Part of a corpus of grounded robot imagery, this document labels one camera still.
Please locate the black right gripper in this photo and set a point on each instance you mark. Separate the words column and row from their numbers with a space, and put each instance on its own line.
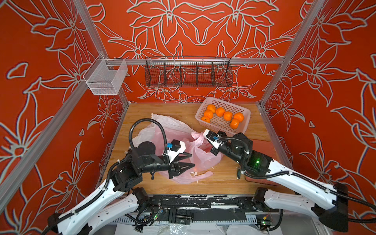
column 216, row 151

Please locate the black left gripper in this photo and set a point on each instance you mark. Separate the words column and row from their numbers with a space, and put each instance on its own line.
column 178, row 169

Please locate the pink printed plastic bag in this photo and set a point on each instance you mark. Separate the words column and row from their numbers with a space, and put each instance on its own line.
column 200, row 149

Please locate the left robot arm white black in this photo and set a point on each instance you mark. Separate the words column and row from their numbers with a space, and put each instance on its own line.
column 119, row 194

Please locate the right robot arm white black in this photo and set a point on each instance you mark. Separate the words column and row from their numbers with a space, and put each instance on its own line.
column 328, row 203

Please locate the orange fruit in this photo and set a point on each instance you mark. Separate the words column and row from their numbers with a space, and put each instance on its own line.
column 206, row 119
column 220, row 111
column 239, row 117
column 209, row 114
column 227, row 116
column 211, row 107
column 234, row 123

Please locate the white perforated plastic basket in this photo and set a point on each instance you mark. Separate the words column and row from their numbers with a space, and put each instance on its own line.
column 218, row 123

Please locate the red plastic tool case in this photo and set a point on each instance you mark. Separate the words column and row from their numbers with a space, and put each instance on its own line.
column 268, row 149

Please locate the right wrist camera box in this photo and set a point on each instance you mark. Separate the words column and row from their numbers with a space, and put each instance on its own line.
column 212, row 138

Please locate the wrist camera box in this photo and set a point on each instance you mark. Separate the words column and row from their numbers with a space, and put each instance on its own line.
column 212, row 138
column 173, row 149

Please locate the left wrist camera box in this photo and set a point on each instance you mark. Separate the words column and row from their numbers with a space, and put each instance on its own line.
column 173, row 149

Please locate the green handled screwdriver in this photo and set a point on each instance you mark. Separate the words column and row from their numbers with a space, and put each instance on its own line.
column 239, row 173

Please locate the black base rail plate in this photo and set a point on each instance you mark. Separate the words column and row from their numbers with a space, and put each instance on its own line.
column 217, row 209

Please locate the black wire wall basket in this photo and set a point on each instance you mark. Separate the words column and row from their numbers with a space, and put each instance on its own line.
column 188, row 72

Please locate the white wire wall basket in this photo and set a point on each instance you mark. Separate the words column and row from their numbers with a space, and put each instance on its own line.
column 106, row 76

